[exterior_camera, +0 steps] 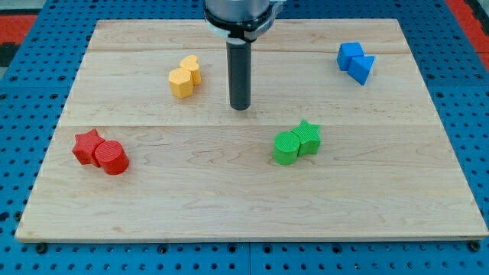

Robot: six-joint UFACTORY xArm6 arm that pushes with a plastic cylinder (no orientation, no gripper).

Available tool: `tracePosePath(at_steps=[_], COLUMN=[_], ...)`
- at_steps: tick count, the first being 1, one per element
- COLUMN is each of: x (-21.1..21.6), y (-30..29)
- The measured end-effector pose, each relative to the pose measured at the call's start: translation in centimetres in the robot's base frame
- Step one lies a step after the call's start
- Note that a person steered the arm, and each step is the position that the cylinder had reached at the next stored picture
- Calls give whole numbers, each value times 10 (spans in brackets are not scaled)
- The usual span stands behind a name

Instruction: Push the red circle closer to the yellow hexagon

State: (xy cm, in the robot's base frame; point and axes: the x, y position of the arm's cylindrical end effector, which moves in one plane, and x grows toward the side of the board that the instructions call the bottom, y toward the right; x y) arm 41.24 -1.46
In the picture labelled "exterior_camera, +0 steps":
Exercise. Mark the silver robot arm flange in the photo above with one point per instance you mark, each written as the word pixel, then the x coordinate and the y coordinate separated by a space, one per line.
pixel 241 21

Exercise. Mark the yellow hexagon block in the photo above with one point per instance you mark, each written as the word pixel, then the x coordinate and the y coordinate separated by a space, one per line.
pixel 181 83

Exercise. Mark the green cylinder block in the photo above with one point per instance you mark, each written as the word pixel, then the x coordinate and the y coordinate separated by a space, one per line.
pixel 286 148

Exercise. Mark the green star block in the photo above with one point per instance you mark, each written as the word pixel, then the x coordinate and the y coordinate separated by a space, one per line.
pixel 309 137

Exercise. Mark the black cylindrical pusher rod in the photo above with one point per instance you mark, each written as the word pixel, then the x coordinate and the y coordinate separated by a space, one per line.
pixel 239 75

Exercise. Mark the yellow heart block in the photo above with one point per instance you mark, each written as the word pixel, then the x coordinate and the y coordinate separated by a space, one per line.
pixel 191 64

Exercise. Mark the light wooden board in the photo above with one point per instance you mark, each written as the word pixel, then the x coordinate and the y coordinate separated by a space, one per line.
pixel 201 171

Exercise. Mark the blue cube block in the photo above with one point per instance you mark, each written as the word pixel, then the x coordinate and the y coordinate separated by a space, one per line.
pixel 346 52

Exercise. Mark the blue triangle block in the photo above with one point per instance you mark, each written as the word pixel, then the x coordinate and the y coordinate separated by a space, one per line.
pixel 360 68

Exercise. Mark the red cylinder block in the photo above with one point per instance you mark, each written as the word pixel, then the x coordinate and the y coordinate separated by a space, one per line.
pixel 111 157

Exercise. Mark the red star block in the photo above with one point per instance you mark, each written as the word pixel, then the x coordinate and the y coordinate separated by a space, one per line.
pixel 85 147

